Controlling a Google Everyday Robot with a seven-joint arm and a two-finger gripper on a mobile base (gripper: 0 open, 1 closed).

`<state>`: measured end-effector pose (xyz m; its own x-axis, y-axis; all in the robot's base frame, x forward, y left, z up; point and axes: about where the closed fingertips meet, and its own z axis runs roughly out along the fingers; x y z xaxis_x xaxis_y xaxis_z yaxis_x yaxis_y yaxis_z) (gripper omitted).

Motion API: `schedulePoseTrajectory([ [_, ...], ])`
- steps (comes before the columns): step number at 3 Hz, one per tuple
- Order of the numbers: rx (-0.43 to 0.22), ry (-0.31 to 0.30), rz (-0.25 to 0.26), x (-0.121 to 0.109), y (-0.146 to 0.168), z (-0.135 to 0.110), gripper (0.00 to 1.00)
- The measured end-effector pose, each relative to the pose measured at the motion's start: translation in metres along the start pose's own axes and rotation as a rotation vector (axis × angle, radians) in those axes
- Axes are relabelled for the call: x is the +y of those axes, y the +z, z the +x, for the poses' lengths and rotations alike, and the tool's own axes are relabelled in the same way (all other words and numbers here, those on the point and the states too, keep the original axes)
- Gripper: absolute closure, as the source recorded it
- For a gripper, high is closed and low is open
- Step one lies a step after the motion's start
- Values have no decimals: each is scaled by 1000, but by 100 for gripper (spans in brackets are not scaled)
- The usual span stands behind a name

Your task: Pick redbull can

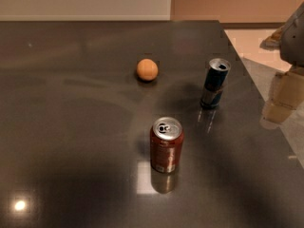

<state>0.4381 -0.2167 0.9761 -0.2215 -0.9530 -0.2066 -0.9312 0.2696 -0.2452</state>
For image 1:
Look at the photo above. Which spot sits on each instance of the blue silver redbull can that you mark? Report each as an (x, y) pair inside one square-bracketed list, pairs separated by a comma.
[(214, 82)]

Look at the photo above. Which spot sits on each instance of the red soda can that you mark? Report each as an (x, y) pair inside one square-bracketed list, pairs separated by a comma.
[(166, 140)]

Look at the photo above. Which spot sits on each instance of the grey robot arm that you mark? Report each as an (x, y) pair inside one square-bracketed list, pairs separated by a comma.
[(292, 44)]

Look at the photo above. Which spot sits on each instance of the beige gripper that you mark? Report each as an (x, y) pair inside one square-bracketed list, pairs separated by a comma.
[(294, 43)]

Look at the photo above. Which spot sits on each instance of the orange ball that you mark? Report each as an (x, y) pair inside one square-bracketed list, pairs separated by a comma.
[(147, 70)]

